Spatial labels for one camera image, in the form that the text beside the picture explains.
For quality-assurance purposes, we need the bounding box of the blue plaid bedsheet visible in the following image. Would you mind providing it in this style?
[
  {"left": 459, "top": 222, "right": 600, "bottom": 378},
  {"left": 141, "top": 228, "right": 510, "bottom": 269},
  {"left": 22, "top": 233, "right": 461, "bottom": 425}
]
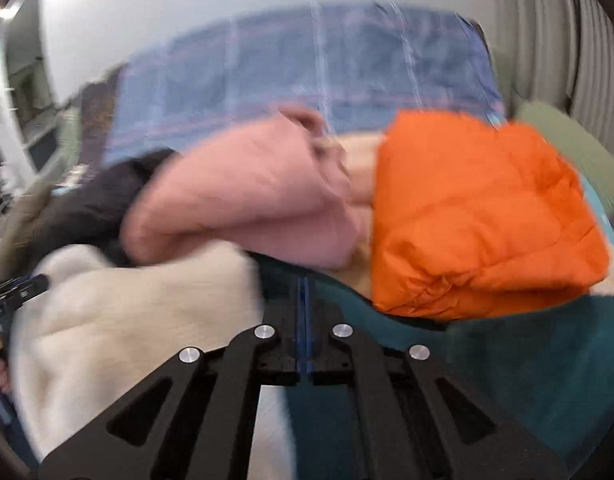
[{"left": 104, "top": 2, "right": 505, "bottom": 166}]

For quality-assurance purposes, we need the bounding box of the black puffer jacket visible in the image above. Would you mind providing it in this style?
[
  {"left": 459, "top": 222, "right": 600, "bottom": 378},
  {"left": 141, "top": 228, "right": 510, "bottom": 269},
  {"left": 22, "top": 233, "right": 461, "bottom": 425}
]
[{"left": 37, "top": 149, "right": 178, "bottom": 268}]

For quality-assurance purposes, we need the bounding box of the orange puffer jacket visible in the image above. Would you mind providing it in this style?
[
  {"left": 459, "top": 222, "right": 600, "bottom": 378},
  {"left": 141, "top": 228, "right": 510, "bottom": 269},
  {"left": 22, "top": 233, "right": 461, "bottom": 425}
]
[{"left": 369, "top": 110, "right": 612, "bottom": 322}]

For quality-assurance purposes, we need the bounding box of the dark floral cloth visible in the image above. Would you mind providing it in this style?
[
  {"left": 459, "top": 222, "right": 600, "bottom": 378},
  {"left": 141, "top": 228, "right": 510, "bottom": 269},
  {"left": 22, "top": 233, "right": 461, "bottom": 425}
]
[{"left": 62, "top": 72, "right": 132, "bottom": 196}]

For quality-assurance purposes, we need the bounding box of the beige curtain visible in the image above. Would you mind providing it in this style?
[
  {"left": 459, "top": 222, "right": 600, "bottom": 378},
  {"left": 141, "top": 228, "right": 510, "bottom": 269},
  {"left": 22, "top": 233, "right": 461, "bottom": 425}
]
[{"left": 492, "top": 0, "right": 614, "bottom": 126}]

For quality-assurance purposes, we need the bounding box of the olive brown fleece garment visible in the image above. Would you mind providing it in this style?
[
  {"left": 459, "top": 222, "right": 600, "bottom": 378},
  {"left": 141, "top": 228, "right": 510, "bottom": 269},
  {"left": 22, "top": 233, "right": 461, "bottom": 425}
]
[{"left": 0, "top": 180, "right": 58, "bottom": 281}]

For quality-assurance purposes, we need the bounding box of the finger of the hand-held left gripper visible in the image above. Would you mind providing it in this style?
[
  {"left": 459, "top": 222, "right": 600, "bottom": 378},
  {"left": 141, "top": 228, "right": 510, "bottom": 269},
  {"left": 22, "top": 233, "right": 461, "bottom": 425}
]
[{"left": 0, "top": 272, "right": 50, "bottom": 332}]

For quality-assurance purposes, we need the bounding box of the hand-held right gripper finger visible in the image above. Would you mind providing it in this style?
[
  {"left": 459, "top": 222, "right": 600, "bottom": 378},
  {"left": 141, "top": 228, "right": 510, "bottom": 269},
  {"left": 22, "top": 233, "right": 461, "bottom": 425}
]
[
  {"left": 37, "top": 278, "right": 308, "bottom": 480},
  {"left": 306, "top": 278, "right": 570, "bottom": 480}
]

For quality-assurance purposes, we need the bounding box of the green pillow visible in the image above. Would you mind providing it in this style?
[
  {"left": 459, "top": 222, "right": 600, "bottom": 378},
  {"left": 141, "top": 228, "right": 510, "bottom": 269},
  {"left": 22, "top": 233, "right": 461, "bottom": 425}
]
[
  {"left": 514, "top": 101, "right": 614, "bottom": 211},
  {"left": 52, "top": 107, "right": 84, "bottom": 173}
]

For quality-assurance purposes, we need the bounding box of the cream fleece cloth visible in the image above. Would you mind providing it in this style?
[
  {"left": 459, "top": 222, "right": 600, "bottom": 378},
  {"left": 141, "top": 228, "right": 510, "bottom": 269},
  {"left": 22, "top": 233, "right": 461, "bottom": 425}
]
[{"left": 9, "top": 245, "right": 298, "bottom": 480}]

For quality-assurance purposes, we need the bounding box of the pink quilted jacket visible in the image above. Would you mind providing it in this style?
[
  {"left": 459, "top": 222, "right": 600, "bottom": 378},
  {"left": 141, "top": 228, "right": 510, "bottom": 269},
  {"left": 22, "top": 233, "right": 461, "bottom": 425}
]
[{"left": 121, "top": 102, "right": 372, "bottom": 271}]

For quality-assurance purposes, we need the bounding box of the dark green knit sweater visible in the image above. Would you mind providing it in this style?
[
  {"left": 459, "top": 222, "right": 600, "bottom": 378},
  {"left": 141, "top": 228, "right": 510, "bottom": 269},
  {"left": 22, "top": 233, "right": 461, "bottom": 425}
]
[{"left": 257, "top": 255, "right": 614, "bottom": 480}]

